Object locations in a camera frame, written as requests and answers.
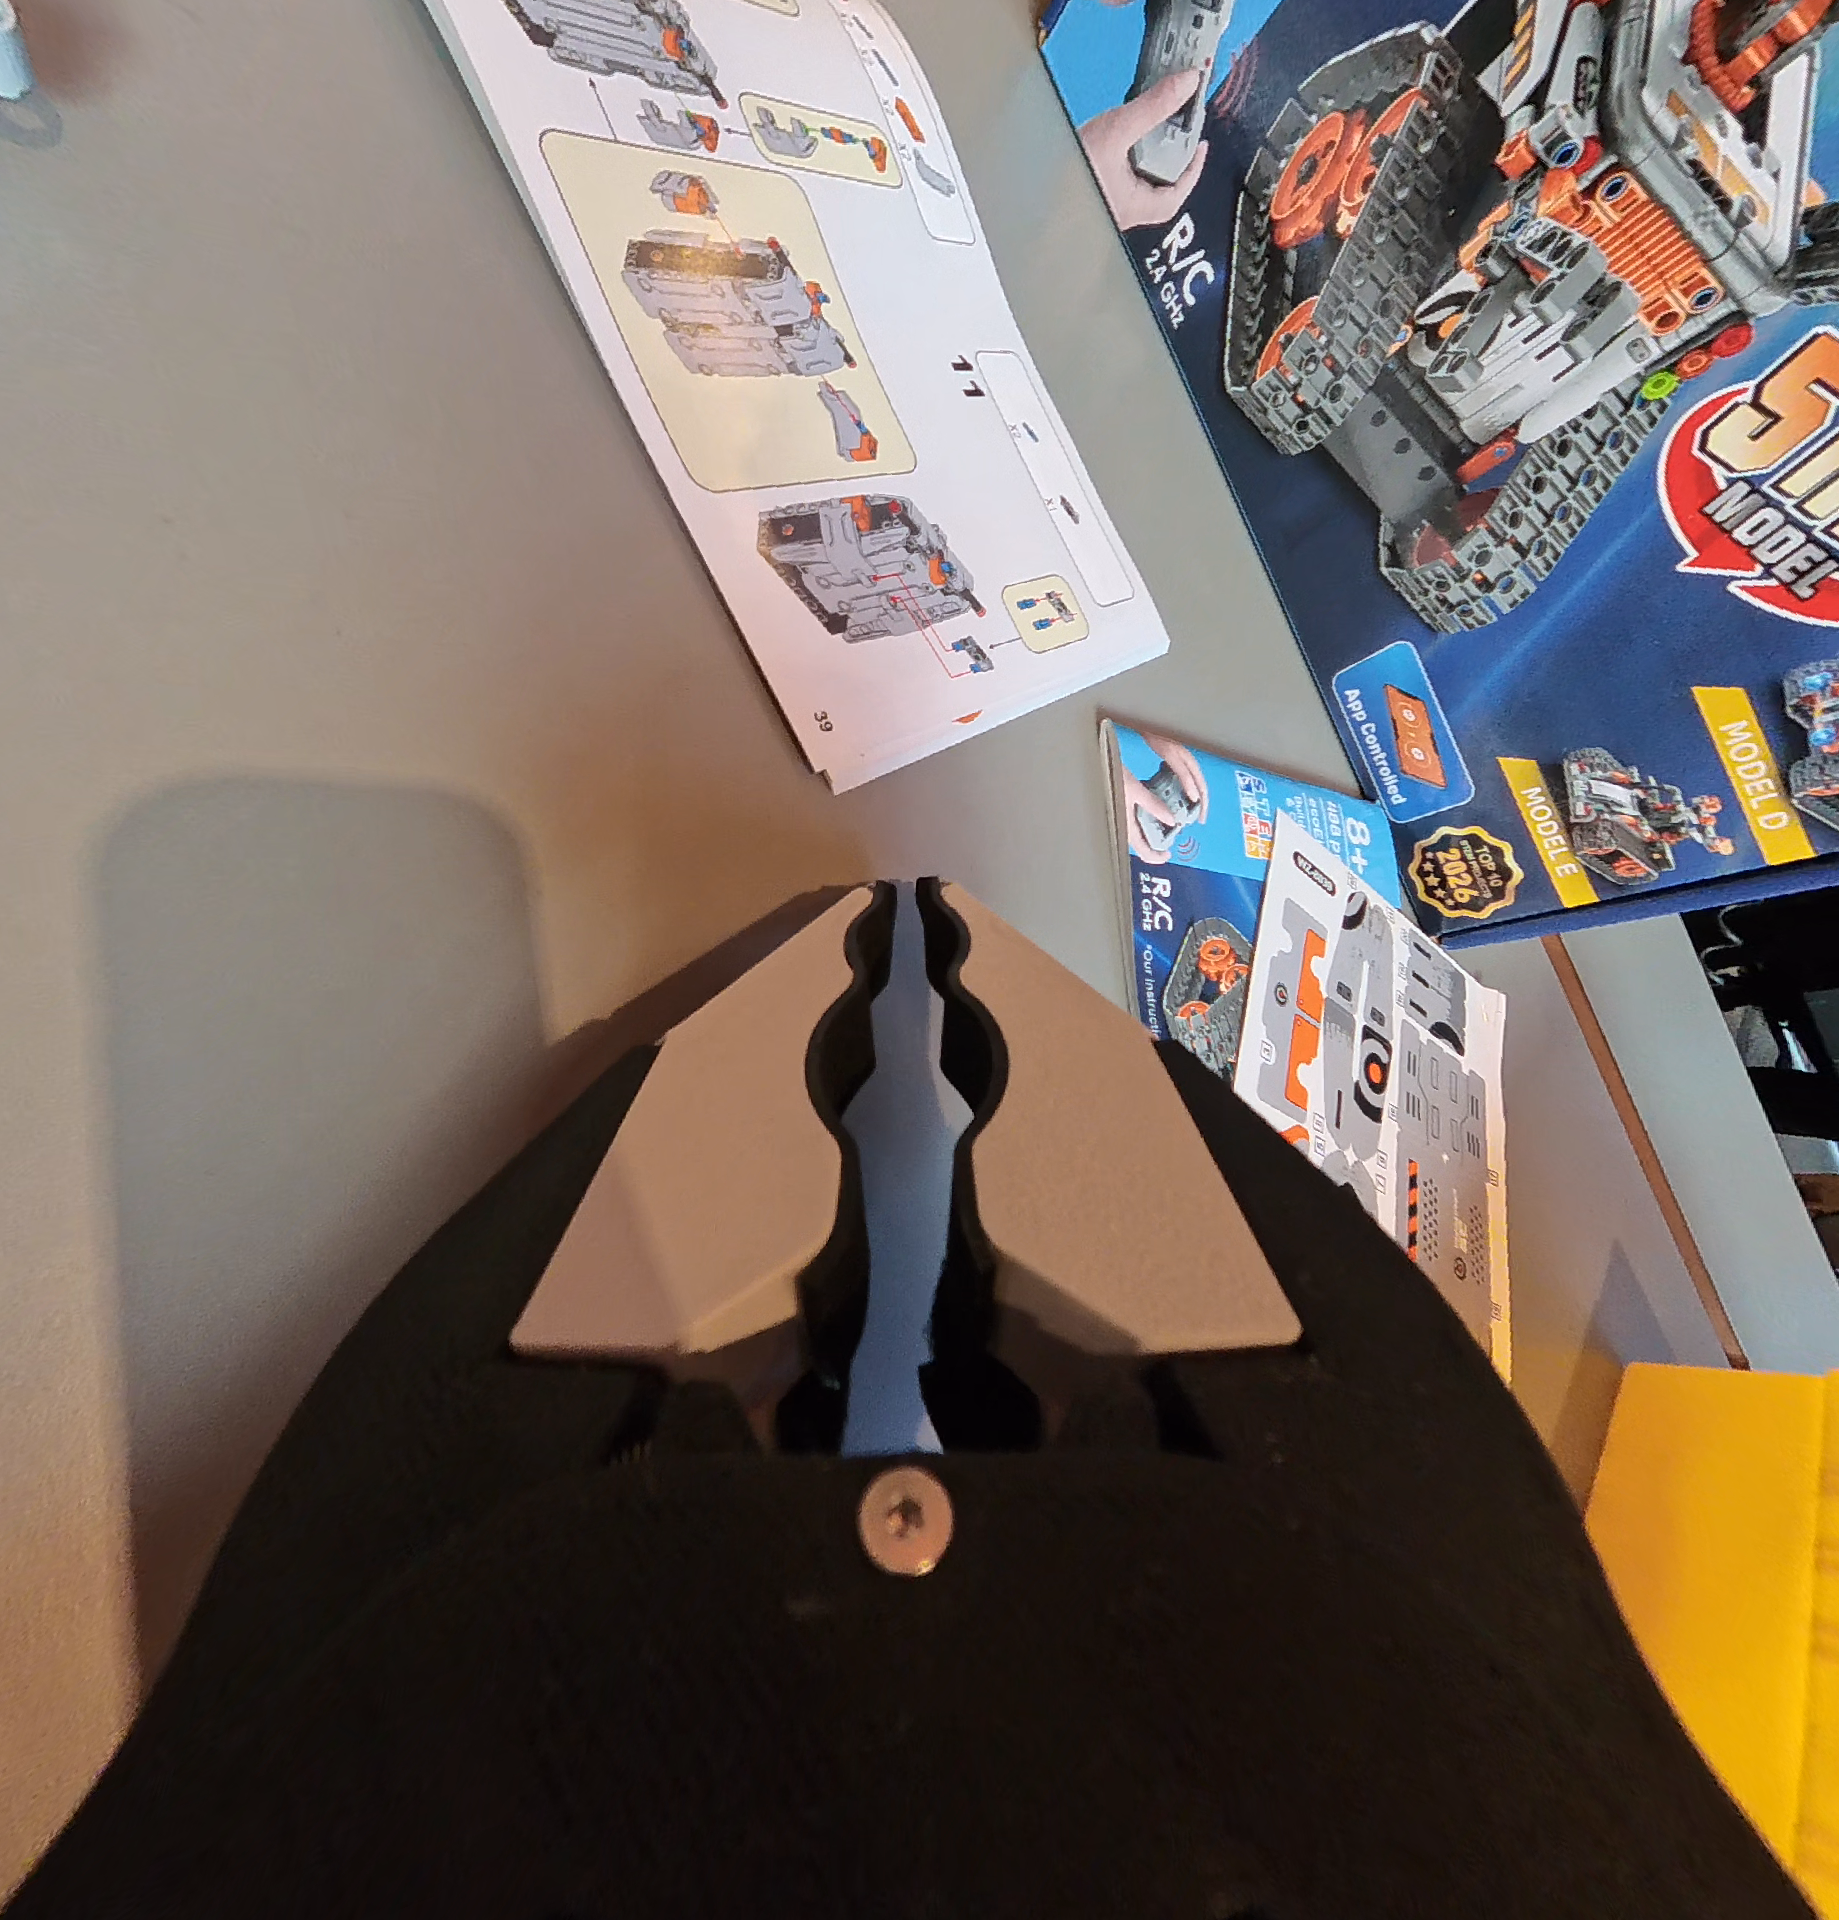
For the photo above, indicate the blue robot kit box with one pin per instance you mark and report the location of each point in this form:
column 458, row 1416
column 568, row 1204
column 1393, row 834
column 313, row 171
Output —
column 1536, row 675

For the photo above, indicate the yellow plastic bin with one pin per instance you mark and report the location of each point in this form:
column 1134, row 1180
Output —
column 1730, row 1621

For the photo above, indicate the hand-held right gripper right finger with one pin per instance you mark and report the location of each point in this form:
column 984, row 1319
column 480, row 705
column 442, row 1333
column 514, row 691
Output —
column 1131, row 1200

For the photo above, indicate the instruction booklet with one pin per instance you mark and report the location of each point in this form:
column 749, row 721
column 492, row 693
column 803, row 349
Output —
column 801, row 450

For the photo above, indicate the sticker sheet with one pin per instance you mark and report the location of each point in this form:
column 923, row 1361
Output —
column 1401, row 1081

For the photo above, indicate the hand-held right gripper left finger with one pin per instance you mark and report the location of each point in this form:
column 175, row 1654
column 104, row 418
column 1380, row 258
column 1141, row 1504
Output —
column 681, row 1200

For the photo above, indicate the blue closed booklet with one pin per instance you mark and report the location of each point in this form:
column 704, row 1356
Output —
column 1191, row 886

